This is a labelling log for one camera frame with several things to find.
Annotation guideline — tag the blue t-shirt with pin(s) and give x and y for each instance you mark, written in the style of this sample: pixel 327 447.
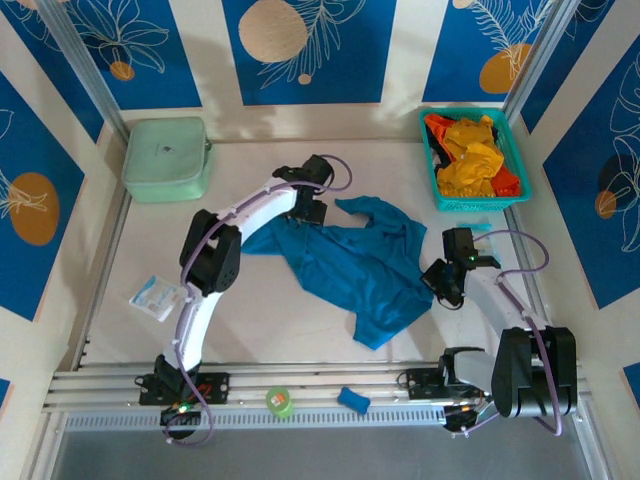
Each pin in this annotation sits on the blue t-shirt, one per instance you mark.
pixel 360 270

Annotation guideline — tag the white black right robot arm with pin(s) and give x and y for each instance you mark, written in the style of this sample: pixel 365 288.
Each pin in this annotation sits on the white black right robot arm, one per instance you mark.
pixel 530 370

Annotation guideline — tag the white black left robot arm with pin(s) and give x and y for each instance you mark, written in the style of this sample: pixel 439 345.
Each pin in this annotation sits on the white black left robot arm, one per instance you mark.
pixel 265 210

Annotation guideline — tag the clear plastic packet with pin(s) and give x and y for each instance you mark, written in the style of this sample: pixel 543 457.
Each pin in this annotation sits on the clear plastic packet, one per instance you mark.
pixel 155 297
pixel 480 223

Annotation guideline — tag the teal plastic basket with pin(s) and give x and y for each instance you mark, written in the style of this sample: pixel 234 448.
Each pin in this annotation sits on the teal plastic basket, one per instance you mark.
pixel 475 204

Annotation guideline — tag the yellow t-shirt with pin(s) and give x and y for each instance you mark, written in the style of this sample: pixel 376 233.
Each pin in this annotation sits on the yellow t-shirt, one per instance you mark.
pixel 470 167

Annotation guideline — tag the red-orange printed t-shirt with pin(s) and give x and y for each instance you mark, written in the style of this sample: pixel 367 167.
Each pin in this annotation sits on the red-orange printed t-shirt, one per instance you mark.
pixel 505 182

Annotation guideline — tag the orange t-shirt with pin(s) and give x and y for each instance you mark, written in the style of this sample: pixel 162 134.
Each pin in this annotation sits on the orange t-shirt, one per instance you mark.
pixel 436 127

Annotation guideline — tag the blue poster dark circle leaves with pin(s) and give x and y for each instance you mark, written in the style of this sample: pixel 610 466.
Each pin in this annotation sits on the blue poster dark circle leaves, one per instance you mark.
pixel 590 240

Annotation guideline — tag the blue bone-shaped object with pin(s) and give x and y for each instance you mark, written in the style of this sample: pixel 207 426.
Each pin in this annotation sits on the blue bone-shaped object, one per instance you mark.
pixel 352 400

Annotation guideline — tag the mint green zip case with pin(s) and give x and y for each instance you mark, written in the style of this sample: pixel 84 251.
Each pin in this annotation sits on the mint green zip case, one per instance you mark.
pixel 165 155

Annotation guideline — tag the blue poster large beige circle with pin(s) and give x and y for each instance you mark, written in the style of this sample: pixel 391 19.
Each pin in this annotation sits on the blue poster large beige circle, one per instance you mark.
pixel 350 50

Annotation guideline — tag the green tape roll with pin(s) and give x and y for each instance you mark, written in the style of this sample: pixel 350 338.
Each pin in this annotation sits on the green tape roll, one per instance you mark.
pixel 285 407

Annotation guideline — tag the blue poster fern orange circle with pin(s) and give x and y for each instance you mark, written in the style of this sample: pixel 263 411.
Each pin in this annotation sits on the blue poster fern orange circle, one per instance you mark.
pixel 460 50

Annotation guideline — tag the grey front panel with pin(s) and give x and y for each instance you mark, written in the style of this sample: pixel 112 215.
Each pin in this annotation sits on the grey front panel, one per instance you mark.
pixel 325 455

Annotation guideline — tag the blue poster flower orange dot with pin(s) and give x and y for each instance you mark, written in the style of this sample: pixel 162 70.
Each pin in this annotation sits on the blue poster flower orange dot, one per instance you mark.
pixel 150 50

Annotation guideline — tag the blue poster orange oval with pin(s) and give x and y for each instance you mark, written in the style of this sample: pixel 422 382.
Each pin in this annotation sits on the blue poster orange oval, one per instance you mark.
pixel 30 260

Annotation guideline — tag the aluminium side rail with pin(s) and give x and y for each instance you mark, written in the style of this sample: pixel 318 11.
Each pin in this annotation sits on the aluminium side rail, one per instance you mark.
pixel 112 235
pixel 524 280

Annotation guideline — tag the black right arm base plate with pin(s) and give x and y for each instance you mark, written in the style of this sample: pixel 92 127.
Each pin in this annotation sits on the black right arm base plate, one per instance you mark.
pixel 422 382

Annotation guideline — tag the aluminium frame rail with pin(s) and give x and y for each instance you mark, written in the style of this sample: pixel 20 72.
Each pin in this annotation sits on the aluminium frame rail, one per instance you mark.
pixel 325 380

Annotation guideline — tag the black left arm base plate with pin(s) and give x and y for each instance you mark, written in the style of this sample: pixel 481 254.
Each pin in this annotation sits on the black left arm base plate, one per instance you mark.
pixel 215 387

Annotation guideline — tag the aluminium frame post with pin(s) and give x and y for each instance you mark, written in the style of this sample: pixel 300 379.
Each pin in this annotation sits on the aluminium frame post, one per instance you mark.
pixel 540 55
pixel 85 65

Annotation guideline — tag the blue botanical wall poster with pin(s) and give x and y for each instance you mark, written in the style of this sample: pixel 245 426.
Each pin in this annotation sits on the blue botanical wall poster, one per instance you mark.
pixel 590 50
pixel 50 75

